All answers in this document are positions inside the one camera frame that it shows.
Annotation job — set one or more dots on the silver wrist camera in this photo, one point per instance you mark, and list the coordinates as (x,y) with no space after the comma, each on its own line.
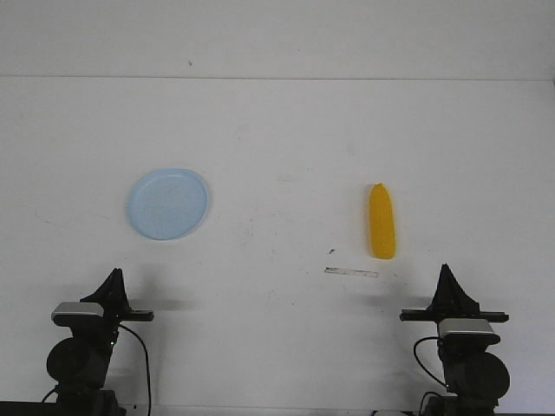
(69,314)
(477,331)

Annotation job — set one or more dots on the yellow corn cob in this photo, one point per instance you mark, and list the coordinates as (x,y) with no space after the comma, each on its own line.
(381,223)

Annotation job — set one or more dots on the light blue round plate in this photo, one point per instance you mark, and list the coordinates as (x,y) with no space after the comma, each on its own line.
(168,204)

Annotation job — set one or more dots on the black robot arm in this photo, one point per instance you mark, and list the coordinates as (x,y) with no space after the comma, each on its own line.
(474,379)
(79,364)

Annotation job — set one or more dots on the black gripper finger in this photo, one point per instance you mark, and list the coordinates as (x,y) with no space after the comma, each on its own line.
(449,295)
(112,290)

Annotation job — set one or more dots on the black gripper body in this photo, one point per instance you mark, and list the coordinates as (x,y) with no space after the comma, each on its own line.
(106,318)
(437,315)

